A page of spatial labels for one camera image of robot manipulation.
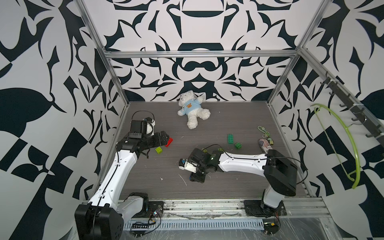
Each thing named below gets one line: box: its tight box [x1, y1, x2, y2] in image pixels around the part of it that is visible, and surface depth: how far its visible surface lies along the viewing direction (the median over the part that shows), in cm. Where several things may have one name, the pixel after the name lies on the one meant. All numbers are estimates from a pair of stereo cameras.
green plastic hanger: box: [310, 103, 361, 189], surface depth 63 cm
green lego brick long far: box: [227, 133, 234, 144], surface depth 100 cm
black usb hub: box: [132, 223, 150, 229], surface depth 74 cm
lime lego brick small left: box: [155, 146, 163, 154], surface depth 96 cm
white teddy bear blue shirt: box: [177, 90, 211, 130], surface depth 110 cm
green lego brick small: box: [235, 142, 242, 150], surface depth 97 cm
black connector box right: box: [263, 222, 279, 234], surface depth 72 cm
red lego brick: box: [164, 137, 174, 148], surface depth 100 cm
